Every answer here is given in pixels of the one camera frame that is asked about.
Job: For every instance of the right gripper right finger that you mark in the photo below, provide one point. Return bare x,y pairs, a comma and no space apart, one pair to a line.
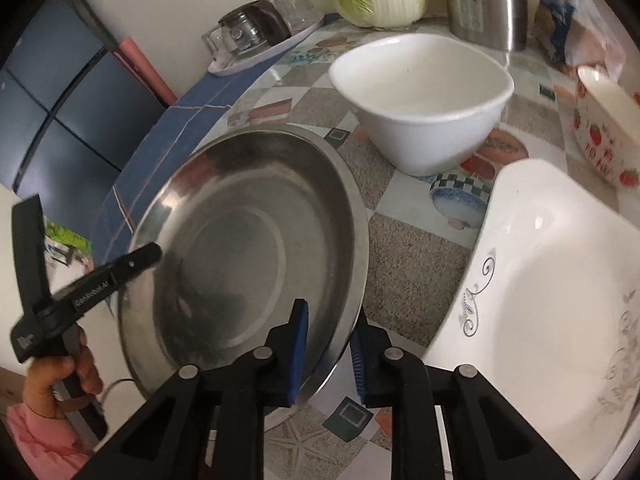
447,421

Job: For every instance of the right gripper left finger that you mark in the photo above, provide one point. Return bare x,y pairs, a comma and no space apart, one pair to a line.
210,424

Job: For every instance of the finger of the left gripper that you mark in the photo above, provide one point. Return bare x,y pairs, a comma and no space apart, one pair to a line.
126,268

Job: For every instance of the white plate grey floral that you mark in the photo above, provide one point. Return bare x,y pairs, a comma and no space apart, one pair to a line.
548,312

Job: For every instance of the large stainless steel basin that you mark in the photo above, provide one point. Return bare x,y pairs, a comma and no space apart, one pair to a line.
252,221

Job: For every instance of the white square bowl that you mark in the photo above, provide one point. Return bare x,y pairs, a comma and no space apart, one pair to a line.
427,102

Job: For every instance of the strawberry pattern bowl red rim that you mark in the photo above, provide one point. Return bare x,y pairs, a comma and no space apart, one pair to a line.
606,128

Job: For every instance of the pink sleeved forearm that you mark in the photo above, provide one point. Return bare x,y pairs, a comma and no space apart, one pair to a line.
49,446

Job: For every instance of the person's left hand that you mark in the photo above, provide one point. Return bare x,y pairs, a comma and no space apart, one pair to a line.
43,373

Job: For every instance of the pink rolled mat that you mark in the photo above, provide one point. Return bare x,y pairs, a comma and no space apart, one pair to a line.
131,53

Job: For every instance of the checkered blue tablecloth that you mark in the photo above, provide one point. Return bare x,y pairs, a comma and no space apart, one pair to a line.
419,246

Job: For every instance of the white tray with glasses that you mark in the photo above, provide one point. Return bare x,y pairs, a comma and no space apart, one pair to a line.
226,64

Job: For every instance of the dark lidded glass pitcher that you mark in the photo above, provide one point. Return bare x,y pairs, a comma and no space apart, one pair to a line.
252,25

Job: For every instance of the upturned clear glass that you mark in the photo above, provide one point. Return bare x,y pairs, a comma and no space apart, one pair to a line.
298,14

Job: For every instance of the bagged sliced bread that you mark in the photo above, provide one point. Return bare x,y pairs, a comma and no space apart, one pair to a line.
572,33

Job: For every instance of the stainless steel thermos jug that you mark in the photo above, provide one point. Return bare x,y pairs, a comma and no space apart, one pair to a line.
495,24

